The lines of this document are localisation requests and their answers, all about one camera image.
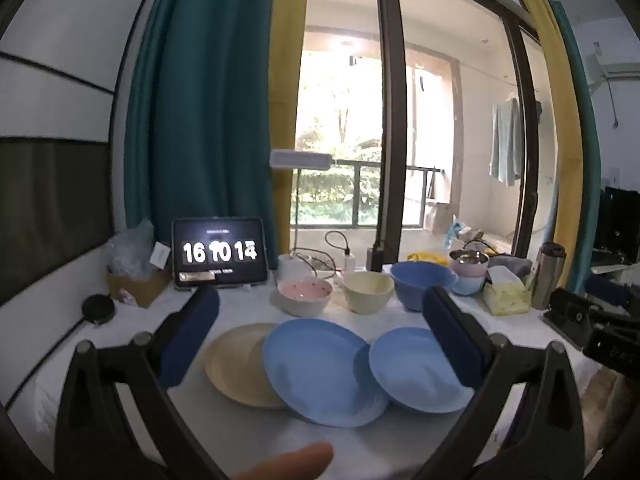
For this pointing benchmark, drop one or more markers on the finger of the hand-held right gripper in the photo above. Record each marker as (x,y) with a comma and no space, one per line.
(570,317)
(605,288)

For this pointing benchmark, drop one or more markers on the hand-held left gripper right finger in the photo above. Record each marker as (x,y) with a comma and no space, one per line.
(450,335)

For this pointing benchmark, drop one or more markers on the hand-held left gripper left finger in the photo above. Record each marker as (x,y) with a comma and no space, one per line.
(192,330)

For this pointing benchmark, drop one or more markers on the beige plate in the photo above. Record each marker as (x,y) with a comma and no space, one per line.
(232,365)

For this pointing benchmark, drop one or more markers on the small blue plate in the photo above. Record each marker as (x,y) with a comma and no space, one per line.
(410,375)

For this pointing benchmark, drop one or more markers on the pink spotted bowl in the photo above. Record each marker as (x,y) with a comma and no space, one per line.
(305,300)

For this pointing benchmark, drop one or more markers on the large blue plate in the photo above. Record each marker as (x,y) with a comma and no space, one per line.
(320,375)

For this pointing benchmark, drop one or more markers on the person's left hand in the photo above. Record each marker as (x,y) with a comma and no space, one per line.
(290,462)

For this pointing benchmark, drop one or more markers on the steel thermos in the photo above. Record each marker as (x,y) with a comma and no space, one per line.
(547,275)

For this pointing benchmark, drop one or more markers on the light blue bowl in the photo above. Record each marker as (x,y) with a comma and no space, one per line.
(467,286)

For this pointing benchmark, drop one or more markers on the large blue bowl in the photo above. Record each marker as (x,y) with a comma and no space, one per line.
(417,285)

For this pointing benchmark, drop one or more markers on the black monitor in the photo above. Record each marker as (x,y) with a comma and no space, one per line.
(620,225)

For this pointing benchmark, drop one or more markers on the yellow tissue pack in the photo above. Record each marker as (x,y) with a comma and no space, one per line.
(505,295)

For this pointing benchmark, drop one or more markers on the grey pouch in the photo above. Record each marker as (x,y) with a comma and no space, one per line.
(512,262)

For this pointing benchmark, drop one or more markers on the yellow plastic bag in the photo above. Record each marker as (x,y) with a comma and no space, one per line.
(427,258)

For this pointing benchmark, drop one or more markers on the small white box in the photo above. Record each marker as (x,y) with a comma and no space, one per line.
(160,256)

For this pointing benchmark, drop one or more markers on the steel bowl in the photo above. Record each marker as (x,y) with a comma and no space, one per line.
(467,256)

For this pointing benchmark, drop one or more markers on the tablet with clock display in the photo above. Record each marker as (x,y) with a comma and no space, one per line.
(220,252)

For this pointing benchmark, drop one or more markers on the cream bowl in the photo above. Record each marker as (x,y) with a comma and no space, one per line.
(367,295)

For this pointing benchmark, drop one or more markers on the black round puck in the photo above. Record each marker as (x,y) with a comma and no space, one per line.
(97,308)

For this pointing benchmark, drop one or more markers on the blue plastic bag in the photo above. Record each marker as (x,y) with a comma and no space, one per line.
(456,235)

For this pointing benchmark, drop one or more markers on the clear plastic bag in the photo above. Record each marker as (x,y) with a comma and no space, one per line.
(127,250)

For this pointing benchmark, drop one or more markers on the black power adapter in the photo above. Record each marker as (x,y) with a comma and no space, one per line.
(376,259)

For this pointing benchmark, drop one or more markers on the white charger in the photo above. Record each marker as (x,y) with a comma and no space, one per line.
(348,260)

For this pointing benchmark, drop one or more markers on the teal curtain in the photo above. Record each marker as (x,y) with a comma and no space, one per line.
(200,110)
(582,135)

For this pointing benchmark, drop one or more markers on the balcony railing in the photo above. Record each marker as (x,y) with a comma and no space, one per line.
(357,190)

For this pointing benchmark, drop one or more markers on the hanging light shirt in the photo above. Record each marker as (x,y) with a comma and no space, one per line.
(505,140)

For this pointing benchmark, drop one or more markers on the yellow curtain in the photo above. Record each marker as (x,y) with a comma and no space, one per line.
(555,110)
(287,85)

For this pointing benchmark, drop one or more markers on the white desk lamp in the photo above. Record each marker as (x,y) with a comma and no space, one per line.
(300,159)

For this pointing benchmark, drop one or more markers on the white air conditioner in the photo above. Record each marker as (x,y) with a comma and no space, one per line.
(617,50)

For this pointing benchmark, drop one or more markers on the dark sliding door frame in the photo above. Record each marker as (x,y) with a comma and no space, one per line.
(525,135)
(390,110)

